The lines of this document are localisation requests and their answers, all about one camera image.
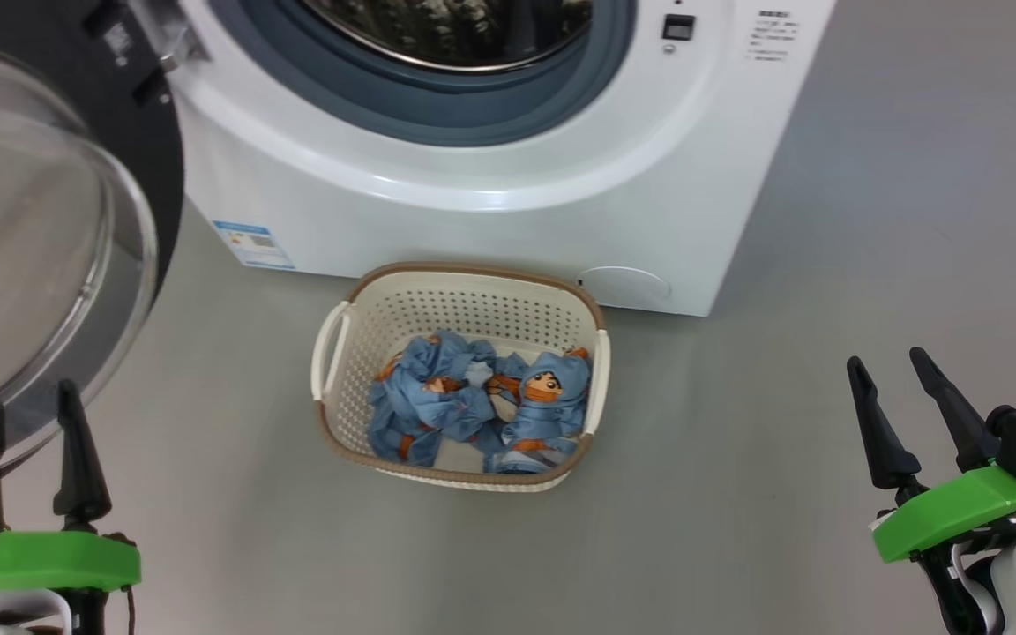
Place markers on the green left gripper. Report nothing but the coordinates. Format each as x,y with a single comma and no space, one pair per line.
41,562

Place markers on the black door latch socket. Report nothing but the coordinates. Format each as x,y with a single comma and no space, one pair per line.
678,27

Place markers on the round white filter cover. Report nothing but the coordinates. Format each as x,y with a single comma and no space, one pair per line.
627,287

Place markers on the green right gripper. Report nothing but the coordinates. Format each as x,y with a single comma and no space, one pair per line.
958,507

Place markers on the blue printed garment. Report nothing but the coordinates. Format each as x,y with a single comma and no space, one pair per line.
424,406

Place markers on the white washing machine body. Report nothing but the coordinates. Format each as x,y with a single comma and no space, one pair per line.
473,220

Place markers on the blue energy label sticker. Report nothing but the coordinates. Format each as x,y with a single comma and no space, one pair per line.
252,244

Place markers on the printed text label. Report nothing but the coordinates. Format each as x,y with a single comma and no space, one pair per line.
773,35

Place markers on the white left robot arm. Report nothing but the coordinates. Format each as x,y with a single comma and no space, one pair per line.
5,615

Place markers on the cream perforated laundry basket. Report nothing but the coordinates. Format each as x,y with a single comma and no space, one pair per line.
473,304

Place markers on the black round glass door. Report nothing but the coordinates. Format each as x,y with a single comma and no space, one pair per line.
32,247

